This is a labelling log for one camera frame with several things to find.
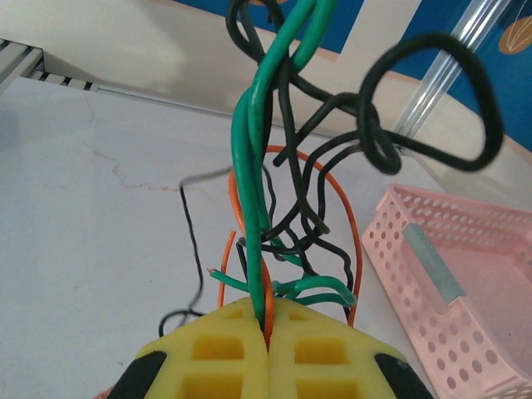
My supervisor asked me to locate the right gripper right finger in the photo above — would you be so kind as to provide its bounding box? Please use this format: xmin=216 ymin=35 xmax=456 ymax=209
xmin=267 ymin=299 xmax=436 ymax=399

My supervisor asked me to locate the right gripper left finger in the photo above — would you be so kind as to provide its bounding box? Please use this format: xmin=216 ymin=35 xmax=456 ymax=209
xmin=110 ymin=296 xmax=270 ymax=399

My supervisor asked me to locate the green wire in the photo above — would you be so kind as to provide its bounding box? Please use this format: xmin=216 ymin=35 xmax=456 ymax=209
xmin=206 ymin=265 xmax=359 ymax=311

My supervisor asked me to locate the orange wire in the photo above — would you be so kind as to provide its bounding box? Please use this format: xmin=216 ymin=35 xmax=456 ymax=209
xmin=217 ymin=230 xmax=239 ymax=312
xmin=227 ymin=145 xmax=367 ymax=351

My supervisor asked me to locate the black wire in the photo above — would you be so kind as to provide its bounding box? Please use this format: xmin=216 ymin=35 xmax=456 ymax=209
xmin=156 ymin=165 xmax=234 ymax=338
xmin=230 ymin=0 xmax=338 ymax=330
xmin=225 ymin=0 xmax=402 ymax=300
xmin=356 ymin=32 xmax=507 ymax=175

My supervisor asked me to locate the pink perforated plastic basket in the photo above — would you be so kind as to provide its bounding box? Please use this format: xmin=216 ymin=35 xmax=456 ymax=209
xmin=360 ymin=182 xmax=532 ymax=399

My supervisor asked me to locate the clear plastic tube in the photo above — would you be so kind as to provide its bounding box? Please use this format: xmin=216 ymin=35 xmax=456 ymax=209
xmin=392 ymin=0 xmax=492 ymax=139

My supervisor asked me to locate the aluminium side rail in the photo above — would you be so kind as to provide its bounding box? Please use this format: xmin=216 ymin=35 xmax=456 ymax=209
xmin=0 ymin=37 xmax=103 ymax=93

